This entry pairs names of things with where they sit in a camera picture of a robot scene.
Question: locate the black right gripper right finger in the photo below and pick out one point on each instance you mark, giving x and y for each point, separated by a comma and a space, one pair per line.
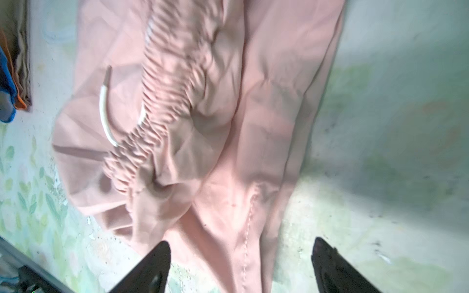
334, 274

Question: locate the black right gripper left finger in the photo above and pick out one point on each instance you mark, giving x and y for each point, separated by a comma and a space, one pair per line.
150, 274

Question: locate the colourful striped shorts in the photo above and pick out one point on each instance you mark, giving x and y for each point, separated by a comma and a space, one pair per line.
11, 98

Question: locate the pink cloth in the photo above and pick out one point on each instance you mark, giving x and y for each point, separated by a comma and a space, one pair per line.
189, 122

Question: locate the beige drawstring shorts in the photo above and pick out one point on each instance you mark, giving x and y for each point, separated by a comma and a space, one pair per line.
15, 44

